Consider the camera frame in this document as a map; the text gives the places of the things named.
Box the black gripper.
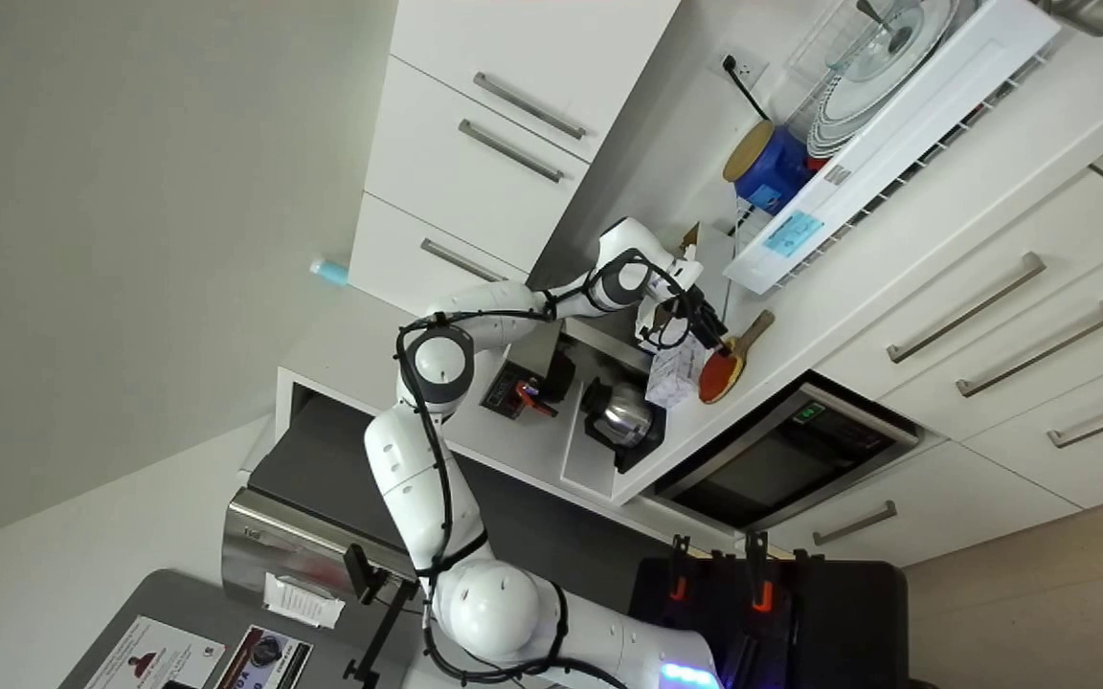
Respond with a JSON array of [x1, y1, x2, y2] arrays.
[[635, 288, 728, 354]]

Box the red table tennis paddle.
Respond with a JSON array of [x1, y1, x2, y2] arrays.
[[691, 307, 782, 410]]

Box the steel black coffee machine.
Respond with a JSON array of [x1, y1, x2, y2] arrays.
[[477, 341, 672, 477]]

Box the built-in black oven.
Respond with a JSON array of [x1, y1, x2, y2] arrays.
[[643, 373, 926, 537]]

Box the blue canister cork lid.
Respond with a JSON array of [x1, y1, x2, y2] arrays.
[[719, 118, 818, 219]]

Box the white drain tray blue label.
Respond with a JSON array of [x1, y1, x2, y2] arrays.
[[719, 0, 1065, 298]]

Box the black cart orange clamps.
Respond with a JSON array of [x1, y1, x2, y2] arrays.
[[622, 533, 911, 689]]

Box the light blue small object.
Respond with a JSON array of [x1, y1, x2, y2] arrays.
[[306, 255, 356, 288]]

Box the stainless steel box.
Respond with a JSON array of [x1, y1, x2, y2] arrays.
[[218, 484, 379, 606]]

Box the black power cable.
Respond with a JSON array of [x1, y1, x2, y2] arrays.
[[719, 50, 774, 127]]

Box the silver wall cabinet handle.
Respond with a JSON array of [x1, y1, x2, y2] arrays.
[[472, 67, 594, 141], [456, 114, 570, 188], [417, 232, 511, 288]]

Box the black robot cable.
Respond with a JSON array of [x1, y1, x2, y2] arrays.
[[395, 247, 658, 686]]

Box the wire dish rack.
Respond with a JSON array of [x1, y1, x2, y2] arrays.
[[739, 0, 1069, 261]]

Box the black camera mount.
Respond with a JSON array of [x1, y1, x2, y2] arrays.
[[342, 538, 425, 689]]

